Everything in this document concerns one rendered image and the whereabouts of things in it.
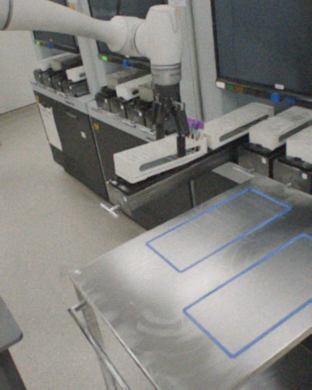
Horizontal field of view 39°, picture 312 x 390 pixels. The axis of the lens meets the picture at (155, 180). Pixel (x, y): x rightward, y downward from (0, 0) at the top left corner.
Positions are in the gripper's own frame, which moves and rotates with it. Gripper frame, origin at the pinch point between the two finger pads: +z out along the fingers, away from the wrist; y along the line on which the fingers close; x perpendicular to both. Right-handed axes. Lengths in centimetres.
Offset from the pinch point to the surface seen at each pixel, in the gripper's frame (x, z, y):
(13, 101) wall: 53, 63, -350
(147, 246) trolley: -31.0, 8.1, 31.5
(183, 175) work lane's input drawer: -0.5, 8.1, 6.5
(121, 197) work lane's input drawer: -20.9, 9.9, 2.4
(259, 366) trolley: -36, 9, 71
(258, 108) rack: 39.2, -3.6, 0.6
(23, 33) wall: 77, -1, -350
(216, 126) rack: 19.5, -1.7, 0.0
